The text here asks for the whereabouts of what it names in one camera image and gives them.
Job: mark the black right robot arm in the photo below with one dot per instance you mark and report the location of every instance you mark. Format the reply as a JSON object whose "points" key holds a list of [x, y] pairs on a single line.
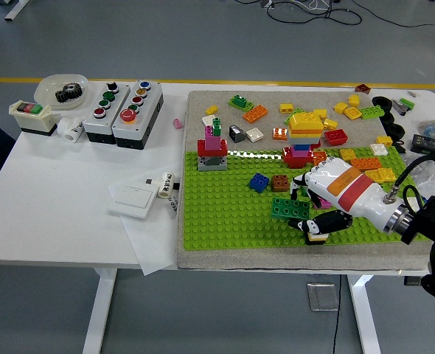
{"points": [[424, 221]]}

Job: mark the grey-brown mat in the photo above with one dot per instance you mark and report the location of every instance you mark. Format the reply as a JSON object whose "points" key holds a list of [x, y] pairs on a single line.
{"points": [[239, 260]]}

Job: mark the orange square brick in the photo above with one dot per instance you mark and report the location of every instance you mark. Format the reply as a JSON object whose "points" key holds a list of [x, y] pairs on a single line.
{"points": [[279, 134]]}

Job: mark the cream switch box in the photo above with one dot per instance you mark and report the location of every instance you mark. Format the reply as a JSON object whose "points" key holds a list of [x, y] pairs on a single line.
{"points": [[37, 123]]}

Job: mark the small black rubber part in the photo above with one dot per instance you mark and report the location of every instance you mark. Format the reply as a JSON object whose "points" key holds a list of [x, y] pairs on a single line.
{"points": [[400, 146]]}

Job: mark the white labelled tube fitting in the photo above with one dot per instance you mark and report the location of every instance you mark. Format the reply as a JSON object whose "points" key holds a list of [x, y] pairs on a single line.
{"points": [[166, 186]]}

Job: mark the maroon square brick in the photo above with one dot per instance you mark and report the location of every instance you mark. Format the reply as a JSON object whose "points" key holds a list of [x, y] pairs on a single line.
{"points": [[363, 88]]}

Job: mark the red pink green brick tower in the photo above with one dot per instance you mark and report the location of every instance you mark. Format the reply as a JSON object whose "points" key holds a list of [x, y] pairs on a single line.
{"points": [[212, 147]]}

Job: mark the white stand foot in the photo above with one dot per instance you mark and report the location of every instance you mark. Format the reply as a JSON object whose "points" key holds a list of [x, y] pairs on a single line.
{"points": [[16, 10]]}

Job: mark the metal floor plate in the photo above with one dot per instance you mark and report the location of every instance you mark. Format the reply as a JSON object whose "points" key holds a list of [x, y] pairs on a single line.
{"points": [[322, 296]]}

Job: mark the green stacked brick pair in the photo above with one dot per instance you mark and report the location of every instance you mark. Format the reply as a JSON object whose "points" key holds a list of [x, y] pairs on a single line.
{"points": [[239, 102]]}

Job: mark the yellow square brick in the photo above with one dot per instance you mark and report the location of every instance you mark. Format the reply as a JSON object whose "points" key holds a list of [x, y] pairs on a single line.
{"points": [[388, 173], [347, 154], [287, 108], [352, 113], [340, 107], [372, 173], [320, 113], [330, 124]]}

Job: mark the white wall switch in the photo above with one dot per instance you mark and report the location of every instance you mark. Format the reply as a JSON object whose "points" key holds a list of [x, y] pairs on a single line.
{"points": [[131, 201]]}

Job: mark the dark green long brick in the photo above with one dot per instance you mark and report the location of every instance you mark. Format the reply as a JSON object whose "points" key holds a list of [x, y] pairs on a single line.
{"points": [[287, 210]]}

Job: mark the dark grey slope brick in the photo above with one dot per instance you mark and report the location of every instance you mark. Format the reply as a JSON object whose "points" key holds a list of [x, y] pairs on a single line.
{"points": [[236, 134]]}

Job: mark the white pipe tee fitting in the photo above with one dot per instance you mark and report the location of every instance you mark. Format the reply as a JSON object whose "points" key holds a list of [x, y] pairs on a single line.
{"points": [[70, 131]]}

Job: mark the black metal gear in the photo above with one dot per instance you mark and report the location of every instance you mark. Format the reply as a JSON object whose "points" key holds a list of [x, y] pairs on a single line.
{"points": [[68, 94]]}

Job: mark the printed paper label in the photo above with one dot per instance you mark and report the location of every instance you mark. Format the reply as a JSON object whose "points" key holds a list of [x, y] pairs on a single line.
{"points": [[173, 210]]}

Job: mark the yellow small brick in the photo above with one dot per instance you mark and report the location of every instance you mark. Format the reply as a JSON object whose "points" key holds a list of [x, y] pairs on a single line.
{"points": [[212, 110], [384, 140], [354, 100]]}

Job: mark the brick tower with yellow roof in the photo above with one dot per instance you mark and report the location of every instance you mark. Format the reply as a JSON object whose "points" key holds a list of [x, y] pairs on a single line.
{"points": [[302, 127]]}

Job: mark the red square brick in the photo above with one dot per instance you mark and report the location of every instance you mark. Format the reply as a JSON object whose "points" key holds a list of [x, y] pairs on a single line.
{"points": [[336, 138]]}

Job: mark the white paper sheet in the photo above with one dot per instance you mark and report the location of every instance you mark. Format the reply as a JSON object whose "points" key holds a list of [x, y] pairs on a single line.
{"points": [[151, 243]]}

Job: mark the grey four-button control box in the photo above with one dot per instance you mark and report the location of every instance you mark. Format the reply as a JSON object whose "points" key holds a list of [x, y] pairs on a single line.
{"points": [[92, 127]]}

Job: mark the white square brick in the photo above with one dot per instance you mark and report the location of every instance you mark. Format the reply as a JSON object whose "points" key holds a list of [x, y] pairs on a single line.
{"points": [[378, 148], [255, 135], [207, 121]]}

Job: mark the lime green long brick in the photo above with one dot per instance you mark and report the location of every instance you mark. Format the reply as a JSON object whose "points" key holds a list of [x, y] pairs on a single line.
{"points": [[371, 112]]}

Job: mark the black digital meter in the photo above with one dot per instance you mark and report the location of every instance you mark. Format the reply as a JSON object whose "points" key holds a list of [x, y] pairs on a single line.
{"points": [[427, 144]]}

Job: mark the orange long brick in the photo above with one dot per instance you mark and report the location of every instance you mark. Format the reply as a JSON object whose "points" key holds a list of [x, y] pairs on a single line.
{"points": [[319, 156], [366, 163], [256, 114]]}

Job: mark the translucent white bowl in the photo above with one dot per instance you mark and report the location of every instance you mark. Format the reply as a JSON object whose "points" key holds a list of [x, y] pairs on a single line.
{"points": [[48, 86]]}

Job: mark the pink square brick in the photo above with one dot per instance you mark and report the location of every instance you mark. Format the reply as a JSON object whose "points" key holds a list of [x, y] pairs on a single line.
{"points": [[326, 204]]}

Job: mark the lime green studded baseplate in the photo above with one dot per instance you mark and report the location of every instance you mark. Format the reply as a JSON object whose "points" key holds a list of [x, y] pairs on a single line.
{"points": [[221, 221]]}

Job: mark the grey emergency stop control box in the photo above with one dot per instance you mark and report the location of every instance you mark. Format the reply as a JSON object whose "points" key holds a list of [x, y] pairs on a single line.
{"points": [[143, 125]]}

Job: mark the blue square brick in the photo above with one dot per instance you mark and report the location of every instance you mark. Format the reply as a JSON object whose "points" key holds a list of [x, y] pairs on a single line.
{"points": [[259, 182]]}

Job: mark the desk control panel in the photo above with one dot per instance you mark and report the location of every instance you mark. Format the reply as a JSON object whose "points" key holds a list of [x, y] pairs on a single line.
{"points": [[413, 282]]}

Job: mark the black rubber tyre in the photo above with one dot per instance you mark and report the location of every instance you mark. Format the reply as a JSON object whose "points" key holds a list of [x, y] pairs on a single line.
{"points": [[390, 118], [391, 130], [375, 100]]}

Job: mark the black yellow white brick stack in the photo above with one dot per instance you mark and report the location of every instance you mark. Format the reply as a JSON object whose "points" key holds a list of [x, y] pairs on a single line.
{"points": [[315, 239]]}

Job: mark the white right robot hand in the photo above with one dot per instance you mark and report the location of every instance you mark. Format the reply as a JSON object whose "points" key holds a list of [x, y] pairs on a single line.
{"points": [[350, 191]]}

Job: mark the small pink brick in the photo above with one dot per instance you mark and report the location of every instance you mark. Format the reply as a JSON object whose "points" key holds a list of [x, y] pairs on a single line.
{"points": [[178, 124]]}

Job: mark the small green flat brick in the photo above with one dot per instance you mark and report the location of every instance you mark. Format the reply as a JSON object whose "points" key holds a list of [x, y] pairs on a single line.
{"points": [[407, 102]]}

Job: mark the brown square brick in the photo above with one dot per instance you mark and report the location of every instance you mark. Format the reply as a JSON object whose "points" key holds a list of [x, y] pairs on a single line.
{"points": [[280, 182]]}

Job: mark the white table leg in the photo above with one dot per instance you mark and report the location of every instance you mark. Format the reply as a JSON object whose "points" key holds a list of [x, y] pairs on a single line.
{"points": [[97, 313], [363, 317]]}

